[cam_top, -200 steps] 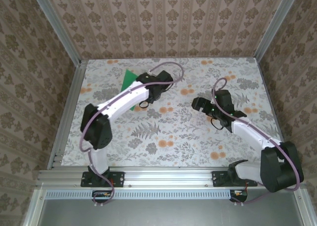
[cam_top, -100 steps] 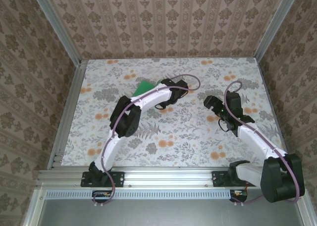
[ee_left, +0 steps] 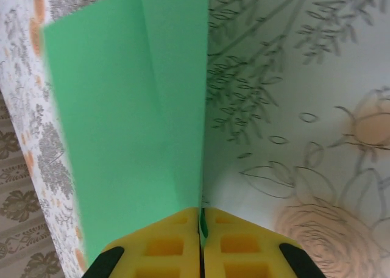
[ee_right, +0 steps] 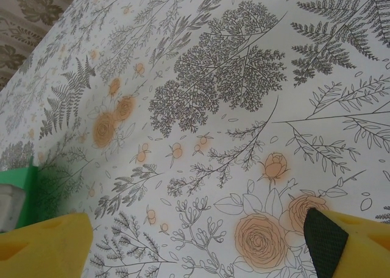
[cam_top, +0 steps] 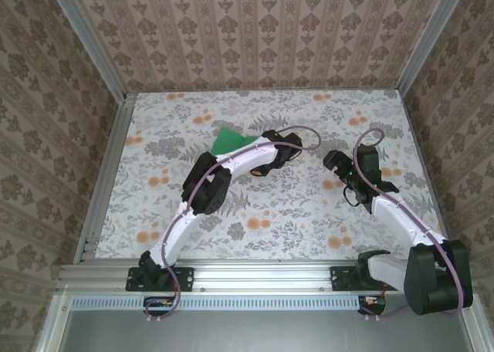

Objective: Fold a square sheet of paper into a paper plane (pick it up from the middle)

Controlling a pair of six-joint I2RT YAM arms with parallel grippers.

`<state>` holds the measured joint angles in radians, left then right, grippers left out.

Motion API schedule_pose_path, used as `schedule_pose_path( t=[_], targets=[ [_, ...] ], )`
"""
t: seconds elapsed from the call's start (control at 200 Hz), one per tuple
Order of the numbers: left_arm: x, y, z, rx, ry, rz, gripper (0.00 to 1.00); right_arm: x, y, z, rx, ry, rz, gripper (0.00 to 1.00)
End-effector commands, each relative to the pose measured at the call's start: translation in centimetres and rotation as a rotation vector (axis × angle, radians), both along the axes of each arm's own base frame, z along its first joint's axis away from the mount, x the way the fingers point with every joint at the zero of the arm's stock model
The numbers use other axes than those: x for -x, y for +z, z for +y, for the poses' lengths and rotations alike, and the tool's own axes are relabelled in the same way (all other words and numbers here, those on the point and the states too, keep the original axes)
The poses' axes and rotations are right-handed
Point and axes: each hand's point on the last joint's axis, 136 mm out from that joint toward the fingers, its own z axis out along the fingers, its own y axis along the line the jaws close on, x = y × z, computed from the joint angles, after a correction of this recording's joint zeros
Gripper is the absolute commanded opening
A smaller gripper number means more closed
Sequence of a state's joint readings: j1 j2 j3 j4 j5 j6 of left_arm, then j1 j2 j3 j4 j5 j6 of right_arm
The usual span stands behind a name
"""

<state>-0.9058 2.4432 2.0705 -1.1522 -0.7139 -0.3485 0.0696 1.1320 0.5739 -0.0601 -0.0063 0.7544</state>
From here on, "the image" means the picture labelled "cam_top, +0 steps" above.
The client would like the aluminium front frame rail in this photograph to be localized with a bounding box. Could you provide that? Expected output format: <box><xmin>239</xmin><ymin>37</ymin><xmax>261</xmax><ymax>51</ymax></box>
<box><xmin>57</xmin><ymin>262</ymin><xmax>478</xmax><ymax>293</ymax></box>

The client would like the white slotted cable duct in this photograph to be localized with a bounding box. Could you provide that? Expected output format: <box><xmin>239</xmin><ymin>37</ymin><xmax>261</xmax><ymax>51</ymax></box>
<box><xmin>71</xmin><ymin>294</ymin><xmax>367</xmax><ymax>312</ymax></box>

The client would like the black cable connector box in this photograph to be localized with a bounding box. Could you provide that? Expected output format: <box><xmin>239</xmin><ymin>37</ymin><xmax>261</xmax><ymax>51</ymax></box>
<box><xmin>143</xmin><ymin>296</ymin><xmax>181</xmax><ymax>316</ymax></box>
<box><xmin>357</xmin><ymin>296</ymin><xmax>387</xmax><ymax>316</ymax></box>

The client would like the green square paper sheet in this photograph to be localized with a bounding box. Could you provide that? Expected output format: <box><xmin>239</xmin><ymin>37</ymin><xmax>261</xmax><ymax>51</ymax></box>
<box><xmin>209</xmin><ymin>127</ymin><xmax>259</xmax><ymax>156</ymax></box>

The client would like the grey metal sheet panel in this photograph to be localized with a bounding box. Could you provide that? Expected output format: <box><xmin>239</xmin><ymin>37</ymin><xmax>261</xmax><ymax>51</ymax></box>
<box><xmin>57</xmin><ymin>310</ymin><xmax>470</xmax><ymax>352</ymax></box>

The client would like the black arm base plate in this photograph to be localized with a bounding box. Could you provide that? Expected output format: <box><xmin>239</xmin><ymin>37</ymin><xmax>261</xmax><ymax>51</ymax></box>
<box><xmin>126</xmin><ymin>266</ymin><xmax>195</xmax><ymax>293</ymax></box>
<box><xmin>330</xmin><ymin>266</ymin><xmax>402</xmax><ymax>293</ymax></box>

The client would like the aluminium table side rail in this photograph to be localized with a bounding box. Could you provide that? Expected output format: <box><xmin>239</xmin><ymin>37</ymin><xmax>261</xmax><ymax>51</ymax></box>
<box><xmin>396</xmin><ymin>89</ymin><xmax>458</xmax><ymax>264</ymax></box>
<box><xmin>79</xmin><ymin>93</ymin><xmax>136</xmax><ymax>266</ymax></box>

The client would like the aluminium lower frame bar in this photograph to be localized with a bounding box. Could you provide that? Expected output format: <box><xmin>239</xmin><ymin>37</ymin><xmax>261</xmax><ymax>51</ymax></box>
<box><xmin>35</xmin><ymin>293</ymin><xmax>74</xmax><ymax>352</ymax></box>
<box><xmin>455</xmin><ymin>293</ymin><xmax>488</xmax><ymax>352</ymax></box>

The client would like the aluminium frame corner post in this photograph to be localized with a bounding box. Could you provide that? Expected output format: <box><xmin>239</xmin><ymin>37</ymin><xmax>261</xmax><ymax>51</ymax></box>
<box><xmin>49</xmin><ymin>0</ymin><xmax>130</xmax><ymax>104</ymax></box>
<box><xmin>395</xmin><ymin>0</ymin><xmax>470</xmax><ymax>94</ymax></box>

